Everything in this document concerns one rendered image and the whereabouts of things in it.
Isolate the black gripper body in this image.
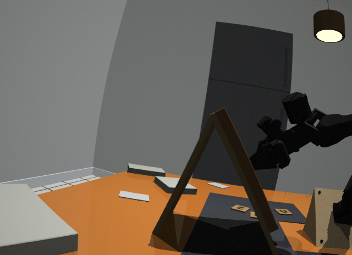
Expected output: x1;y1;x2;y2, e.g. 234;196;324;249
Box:
259;128;301;169

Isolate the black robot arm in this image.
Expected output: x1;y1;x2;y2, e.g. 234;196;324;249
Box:
257;92;352;225

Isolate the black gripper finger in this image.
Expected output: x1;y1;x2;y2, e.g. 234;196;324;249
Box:
251;145;277;170
249;143;263;161

